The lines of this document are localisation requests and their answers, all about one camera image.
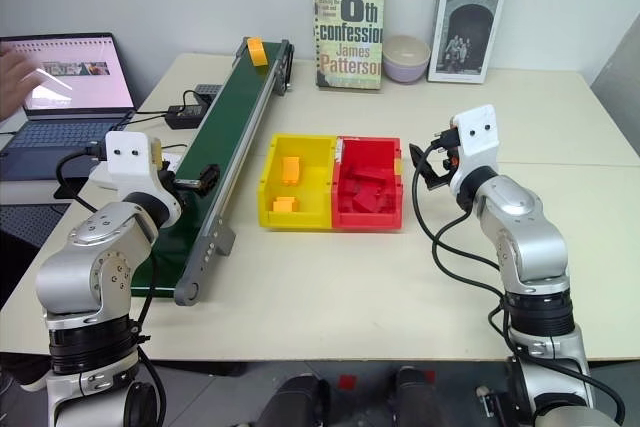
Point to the black power adapter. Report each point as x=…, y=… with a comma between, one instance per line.
x=186, y=117

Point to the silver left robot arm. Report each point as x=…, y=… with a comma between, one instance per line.
x=90, y=257

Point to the lilac ceramic bowl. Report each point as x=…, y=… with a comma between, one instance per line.
x=406, y=59

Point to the green conveyor belt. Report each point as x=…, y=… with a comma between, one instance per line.
x=225, y=122

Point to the red block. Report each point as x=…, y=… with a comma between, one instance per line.
x=369, y=176
x=371, y=200

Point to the dark shoe with white sole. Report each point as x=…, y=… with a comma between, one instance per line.
x=22, y=372

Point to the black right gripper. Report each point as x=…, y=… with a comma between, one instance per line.
x=445, y=144

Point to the person's bare hand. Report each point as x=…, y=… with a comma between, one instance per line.
x=12, y=82

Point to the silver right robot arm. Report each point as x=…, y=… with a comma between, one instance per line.
x=525, y=227

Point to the yellow plastic bin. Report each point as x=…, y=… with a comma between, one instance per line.
x=312, y=197

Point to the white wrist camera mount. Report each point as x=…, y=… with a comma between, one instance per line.
x=477, y=137
x=127, y=162

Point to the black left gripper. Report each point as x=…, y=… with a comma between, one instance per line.
x=168, y=182

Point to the grey panel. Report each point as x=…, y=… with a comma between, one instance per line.
x=620, y=87

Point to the dark rounded shape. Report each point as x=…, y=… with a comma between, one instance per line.
x=417, y=397
x=297, y=402

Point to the open laptop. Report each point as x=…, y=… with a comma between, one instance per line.
x=75, y=132

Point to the orange block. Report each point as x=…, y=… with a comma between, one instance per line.
x=285, y=204
x=258, y=51
x=291, y=170

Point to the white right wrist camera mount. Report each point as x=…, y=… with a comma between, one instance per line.
x=477, y=137

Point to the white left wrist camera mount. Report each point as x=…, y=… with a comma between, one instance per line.
x=127, y=162

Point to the graphic design book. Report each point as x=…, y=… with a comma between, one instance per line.
x=467, y=27

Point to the red plastic bin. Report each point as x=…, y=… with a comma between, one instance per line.
x=390, y=212

